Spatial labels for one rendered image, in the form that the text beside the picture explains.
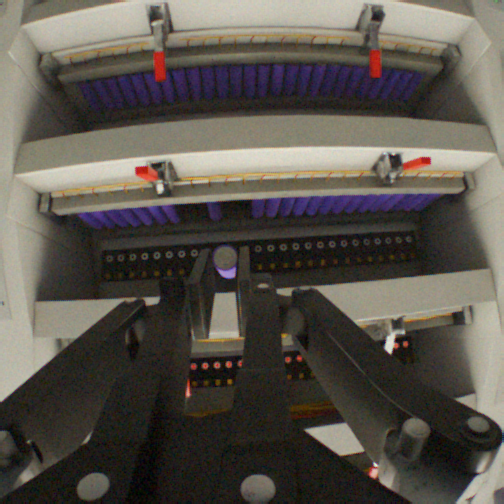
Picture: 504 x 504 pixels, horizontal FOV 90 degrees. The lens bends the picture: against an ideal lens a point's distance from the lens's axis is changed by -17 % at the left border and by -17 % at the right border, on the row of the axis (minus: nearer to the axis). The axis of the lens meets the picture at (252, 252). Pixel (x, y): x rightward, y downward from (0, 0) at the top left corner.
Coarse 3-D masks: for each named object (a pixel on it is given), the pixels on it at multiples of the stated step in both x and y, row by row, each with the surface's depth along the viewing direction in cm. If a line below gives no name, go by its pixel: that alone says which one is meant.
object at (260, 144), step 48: (48, 144) 31; (96, 144) 31; (144, 144) 31; (192, 144) 31; (240, 144) 31; (288, 144) 31; (336, 144) 31; (384, 144) 32; (432, 144) 32; (480, 144) 33; (48, 192) 34; (480, 192) 36; (144, 240) 48; (192, 240) 48; (240, 240) 48
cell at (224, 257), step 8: (216, 248) 20; (224, 248) 20; (232, 248) 20; (216, 256) 20; (224, 256) 20; (232, 256) 20; (216, 264) 20; (224, 264) 20; (232, 264) 20; (224, 272) 21; (232, 272) 22
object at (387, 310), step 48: (288, 288) 34; (336, 288) 34; (384, 288) 35; (432, 288) 35; (480, 288) 35; (48, 336) 32; (192, 336) 37; (288, 336) 40; (384, 336) 37; (432, 336) 50; (480, 336) 37; (192, 384) 49
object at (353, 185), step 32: (64, 192) 33; (128, 192) 35; (192, 192) 36; (224, 192) 36; (256, 192) 36; (288, 192) 36; (320, 192) 37; (352, 192) 37; (384, 192) 38; (416, 192) 38; (448, 192) 38
